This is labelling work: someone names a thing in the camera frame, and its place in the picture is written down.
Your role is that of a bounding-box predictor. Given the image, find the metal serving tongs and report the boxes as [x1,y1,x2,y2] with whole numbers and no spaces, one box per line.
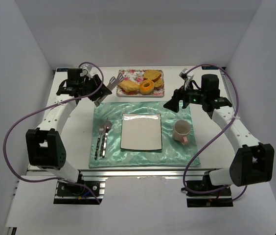
[94,73,124,107]

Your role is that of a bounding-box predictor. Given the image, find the long yellow bread loaf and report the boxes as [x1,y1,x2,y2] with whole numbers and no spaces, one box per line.
[118,80,139,93]

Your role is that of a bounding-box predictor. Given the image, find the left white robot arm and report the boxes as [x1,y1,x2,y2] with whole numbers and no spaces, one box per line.
[25,68,117,183]

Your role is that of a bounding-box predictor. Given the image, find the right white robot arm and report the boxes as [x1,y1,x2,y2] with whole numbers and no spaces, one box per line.
[164,72,275,194]

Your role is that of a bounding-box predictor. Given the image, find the small brown bread slice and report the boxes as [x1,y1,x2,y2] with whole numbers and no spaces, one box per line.
[154,78,163,89]

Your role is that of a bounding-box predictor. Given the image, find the large brown bread slice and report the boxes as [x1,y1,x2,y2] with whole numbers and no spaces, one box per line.
[143,70,162,82]

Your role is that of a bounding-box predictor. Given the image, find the pink mug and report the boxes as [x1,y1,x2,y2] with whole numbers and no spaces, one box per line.
[172,120,191,145]

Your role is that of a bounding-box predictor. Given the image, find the floral rectangular tray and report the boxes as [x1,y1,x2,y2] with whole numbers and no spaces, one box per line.
[116,69,165,97]

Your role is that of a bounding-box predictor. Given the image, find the metal spoon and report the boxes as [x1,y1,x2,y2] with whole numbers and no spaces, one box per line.
[102,121,112,158]

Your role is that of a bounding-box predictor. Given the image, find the white square plate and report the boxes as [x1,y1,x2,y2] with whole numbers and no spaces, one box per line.
[120,114,162,151]

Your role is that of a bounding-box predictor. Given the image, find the green satin placemat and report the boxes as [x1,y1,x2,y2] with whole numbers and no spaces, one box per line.
[89,101,198,169]

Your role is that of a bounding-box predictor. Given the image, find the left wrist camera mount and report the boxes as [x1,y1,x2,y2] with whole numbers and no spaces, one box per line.
[79,63,97,77]

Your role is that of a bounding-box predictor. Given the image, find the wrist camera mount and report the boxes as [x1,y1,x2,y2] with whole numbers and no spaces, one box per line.
[179,69,194,90]
[79,63,97,77]

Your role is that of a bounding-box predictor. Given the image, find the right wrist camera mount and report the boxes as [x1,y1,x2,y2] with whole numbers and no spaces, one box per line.
[179,69,194,90]

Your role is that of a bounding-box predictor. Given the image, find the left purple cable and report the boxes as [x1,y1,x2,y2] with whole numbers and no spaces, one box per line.
[2,61,104,204]

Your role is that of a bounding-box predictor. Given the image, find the purple cable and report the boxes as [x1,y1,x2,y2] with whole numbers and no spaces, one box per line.
[2,61,104,204]
[181,64,248,202]

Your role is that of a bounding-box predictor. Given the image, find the orange ring donut bread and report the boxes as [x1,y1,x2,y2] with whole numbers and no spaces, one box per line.
[139,79,155,95]

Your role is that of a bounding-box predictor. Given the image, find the fork with dark handle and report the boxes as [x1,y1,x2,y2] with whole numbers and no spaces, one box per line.
[94,123,104,160]

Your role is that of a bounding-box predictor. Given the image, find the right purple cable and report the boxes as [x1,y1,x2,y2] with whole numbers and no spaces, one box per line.
[181,64,248,202]

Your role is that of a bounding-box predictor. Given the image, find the aluminium frame rail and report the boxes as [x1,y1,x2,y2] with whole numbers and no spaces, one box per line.
[25,168,261,182]

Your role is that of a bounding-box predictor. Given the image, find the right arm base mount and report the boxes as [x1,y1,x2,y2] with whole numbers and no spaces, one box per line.
[181,175,233,208]

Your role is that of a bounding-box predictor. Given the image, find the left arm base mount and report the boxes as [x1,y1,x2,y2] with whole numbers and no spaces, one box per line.
[53,181,104,205]

